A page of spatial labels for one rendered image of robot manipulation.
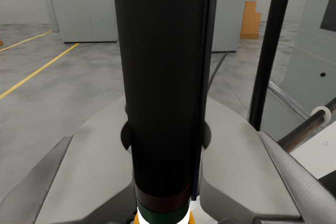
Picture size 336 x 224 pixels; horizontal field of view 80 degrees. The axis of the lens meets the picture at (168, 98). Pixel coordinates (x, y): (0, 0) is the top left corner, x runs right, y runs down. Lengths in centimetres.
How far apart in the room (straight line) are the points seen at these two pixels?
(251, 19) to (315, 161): 786
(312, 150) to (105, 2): 699
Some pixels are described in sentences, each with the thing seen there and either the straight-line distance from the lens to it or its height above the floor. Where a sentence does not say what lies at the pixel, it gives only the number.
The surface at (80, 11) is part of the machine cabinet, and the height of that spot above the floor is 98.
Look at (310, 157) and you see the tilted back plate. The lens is 54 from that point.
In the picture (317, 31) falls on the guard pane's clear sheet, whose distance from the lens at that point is 119.
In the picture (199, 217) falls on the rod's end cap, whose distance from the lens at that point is 20.
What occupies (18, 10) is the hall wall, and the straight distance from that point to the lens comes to 1414.
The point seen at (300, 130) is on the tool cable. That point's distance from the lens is 32.
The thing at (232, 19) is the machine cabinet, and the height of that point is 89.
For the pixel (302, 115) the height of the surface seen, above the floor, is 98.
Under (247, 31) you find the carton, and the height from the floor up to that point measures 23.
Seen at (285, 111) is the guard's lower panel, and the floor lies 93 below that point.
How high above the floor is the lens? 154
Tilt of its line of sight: 28 degrees down
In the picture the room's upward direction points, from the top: straight up
